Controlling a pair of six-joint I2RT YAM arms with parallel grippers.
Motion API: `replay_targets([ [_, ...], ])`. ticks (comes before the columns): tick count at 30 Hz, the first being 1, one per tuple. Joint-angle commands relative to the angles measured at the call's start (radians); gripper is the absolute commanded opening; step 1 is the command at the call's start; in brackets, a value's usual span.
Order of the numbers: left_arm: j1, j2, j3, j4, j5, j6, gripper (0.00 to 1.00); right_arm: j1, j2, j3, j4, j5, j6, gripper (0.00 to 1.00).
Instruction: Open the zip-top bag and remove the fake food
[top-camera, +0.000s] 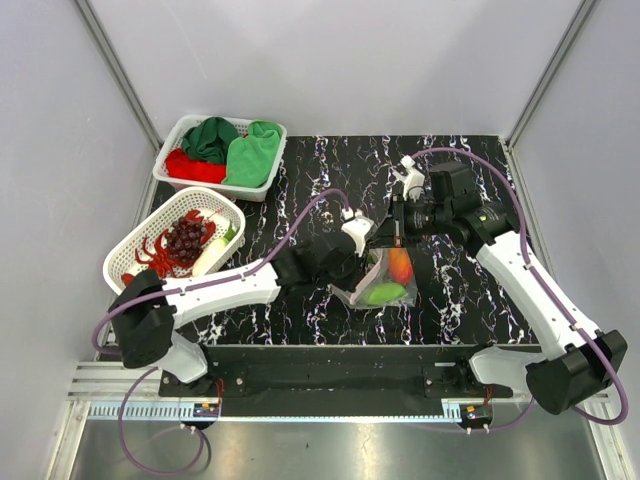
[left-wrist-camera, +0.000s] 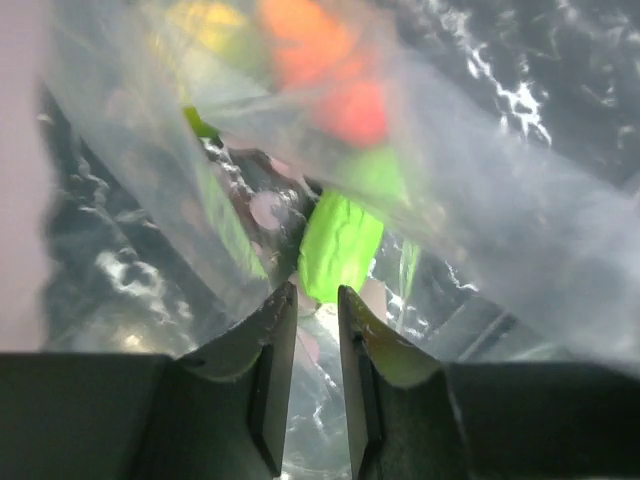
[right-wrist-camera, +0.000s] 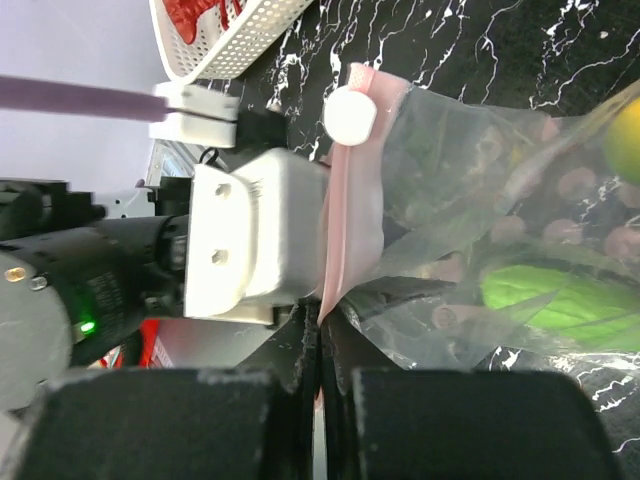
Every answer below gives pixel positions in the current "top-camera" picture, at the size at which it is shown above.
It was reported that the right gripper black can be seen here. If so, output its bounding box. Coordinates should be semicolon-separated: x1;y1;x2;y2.
365;193;452;249

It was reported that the clear zip top bag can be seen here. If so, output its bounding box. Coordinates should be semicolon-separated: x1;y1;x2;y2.
331;248;418;310

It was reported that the white radish toy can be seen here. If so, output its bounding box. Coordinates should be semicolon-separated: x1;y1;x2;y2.
192;225;236;277

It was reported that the purple grape bunch toy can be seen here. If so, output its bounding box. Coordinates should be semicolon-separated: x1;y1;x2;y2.
165;220;208;268

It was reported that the red lobster toy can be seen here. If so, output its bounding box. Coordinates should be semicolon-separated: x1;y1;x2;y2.
134;209;221;279

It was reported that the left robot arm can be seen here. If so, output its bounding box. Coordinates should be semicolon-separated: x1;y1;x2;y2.
109;232;365;396

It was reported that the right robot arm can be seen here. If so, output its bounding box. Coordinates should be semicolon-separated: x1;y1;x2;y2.
372;156;628;415

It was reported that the green vegetable toy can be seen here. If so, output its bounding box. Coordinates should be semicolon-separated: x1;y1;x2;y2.
363;282;407;306

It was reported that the black marble pattern mat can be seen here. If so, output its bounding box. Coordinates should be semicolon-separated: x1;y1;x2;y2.
182;135;537;346

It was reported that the light green cloth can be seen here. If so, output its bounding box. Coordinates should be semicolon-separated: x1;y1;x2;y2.
222;120;282;188

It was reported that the white basket with cloths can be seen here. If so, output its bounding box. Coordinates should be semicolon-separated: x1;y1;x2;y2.
153;115;287;202

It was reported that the dark green cloth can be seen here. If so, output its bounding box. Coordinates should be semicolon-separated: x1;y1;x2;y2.
181;117;239;165

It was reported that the red cloth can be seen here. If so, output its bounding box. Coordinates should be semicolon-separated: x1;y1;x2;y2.
165;148;226;184

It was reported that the white perforated empty basket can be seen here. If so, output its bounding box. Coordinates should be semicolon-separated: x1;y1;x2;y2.
103;187;246;294

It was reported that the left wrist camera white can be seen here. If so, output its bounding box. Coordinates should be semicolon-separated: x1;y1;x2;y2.
340;208;375;256

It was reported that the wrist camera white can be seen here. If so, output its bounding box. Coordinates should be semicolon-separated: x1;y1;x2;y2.
340;208;375;256
391;155;425;201

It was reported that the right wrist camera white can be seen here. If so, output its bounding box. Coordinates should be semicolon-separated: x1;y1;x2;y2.
391;155;425;201

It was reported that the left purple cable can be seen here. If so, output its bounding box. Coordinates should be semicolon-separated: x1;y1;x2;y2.
92;188;356;474

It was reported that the purple cable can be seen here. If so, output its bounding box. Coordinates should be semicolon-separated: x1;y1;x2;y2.
404;147;629;435
92;188;356;474

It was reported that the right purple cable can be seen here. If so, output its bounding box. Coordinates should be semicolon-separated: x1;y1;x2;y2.
404;147;629;435

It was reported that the aluminium frame rail front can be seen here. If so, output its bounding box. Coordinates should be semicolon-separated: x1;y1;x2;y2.
67;362;611;401

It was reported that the white slotted cable duct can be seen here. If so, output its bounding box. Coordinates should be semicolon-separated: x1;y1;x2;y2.
88;402;494;422

